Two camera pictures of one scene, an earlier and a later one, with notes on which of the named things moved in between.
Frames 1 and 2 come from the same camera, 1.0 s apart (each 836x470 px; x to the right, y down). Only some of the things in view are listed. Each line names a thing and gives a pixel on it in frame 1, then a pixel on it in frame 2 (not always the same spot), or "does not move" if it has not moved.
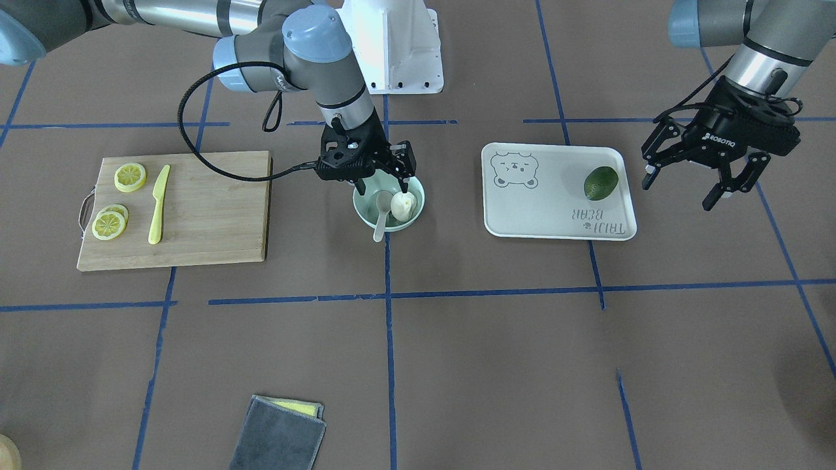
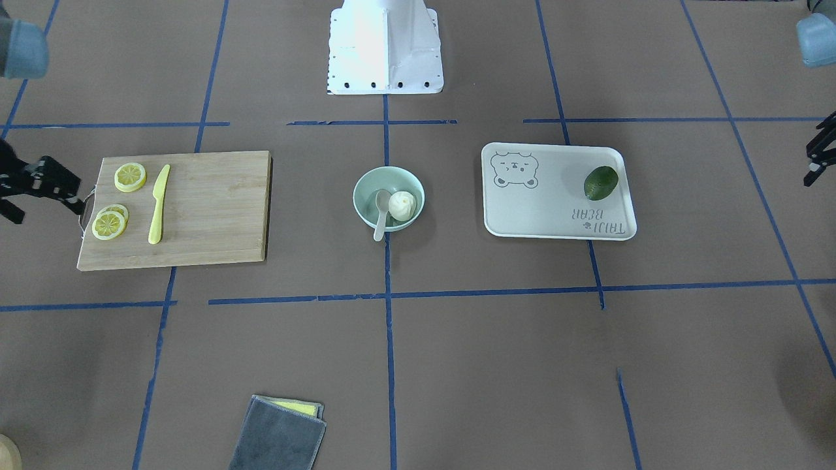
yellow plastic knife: [155, 234] does not move
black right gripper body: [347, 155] to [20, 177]
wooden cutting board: [206, 218] does not move
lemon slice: [129, 177] does not move
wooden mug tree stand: [10, 455] does not move
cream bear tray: [537, 190] does not move
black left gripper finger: [662, 131] to [818, 165]
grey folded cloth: [280, 434] does not move
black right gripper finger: [403, 163] to [54, 181]
